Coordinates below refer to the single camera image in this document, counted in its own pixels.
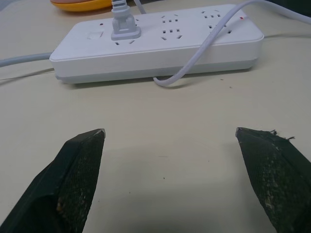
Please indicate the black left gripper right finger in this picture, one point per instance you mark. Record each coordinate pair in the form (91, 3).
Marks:
(274, 177)

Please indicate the orange yellow object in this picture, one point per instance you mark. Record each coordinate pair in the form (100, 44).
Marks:
(80, 4)

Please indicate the grey power plug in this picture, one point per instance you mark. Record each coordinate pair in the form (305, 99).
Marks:
(124, 24)

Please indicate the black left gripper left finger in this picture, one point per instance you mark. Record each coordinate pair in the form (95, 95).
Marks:
(65, 184)

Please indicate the white power strip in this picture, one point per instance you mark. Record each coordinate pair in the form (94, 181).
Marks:
(158, 46)

